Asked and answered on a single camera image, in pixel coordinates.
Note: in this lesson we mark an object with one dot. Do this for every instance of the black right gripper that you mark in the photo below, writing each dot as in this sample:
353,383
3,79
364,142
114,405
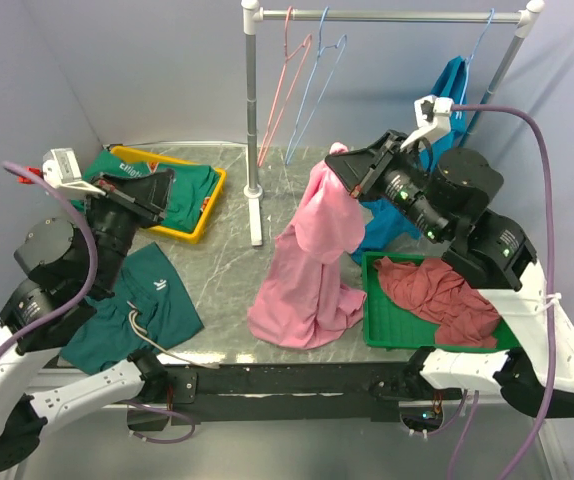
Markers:
352,167

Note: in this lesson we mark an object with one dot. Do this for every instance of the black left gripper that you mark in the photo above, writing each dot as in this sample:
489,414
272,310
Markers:
152,188

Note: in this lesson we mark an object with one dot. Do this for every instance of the light blue wire hanger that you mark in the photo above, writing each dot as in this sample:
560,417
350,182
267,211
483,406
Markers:
327,58

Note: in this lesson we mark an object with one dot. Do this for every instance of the pink t shirt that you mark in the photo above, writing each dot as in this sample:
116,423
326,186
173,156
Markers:
302,303

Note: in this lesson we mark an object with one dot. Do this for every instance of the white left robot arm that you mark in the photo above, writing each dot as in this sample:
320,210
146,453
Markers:
69,263

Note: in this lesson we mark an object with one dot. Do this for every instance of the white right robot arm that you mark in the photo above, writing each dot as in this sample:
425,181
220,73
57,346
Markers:
493,255

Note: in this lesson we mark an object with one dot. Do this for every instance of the green printed t shirt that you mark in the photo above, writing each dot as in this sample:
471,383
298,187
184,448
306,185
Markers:
191,190

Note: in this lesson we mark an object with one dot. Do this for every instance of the blue t shirt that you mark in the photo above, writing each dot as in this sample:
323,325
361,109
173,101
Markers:
387,223

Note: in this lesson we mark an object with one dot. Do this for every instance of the blue hanger with shirt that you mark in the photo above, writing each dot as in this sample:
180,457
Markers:
470,58

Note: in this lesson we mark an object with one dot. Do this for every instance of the dusty red t shirt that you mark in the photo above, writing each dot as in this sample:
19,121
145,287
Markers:
434,292

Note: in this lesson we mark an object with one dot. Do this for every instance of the yellow plastic tray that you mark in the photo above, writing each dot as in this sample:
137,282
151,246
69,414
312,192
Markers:
131,155

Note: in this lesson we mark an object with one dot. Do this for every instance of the dark green shorts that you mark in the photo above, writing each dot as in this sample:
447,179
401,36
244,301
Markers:
150,309

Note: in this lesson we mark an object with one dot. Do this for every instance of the green plastic tray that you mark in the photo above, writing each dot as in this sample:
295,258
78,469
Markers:
388,326

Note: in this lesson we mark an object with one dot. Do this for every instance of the silver clothes rack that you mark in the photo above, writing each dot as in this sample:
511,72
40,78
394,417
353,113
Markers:
253,14

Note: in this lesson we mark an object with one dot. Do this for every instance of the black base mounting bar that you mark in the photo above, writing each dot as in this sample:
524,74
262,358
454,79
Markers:
260,392

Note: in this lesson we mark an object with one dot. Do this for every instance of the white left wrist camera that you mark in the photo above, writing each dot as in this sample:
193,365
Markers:
61,171

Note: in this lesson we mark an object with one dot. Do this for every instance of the pink wire hanger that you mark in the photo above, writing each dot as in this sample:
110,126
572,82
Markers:
284,90

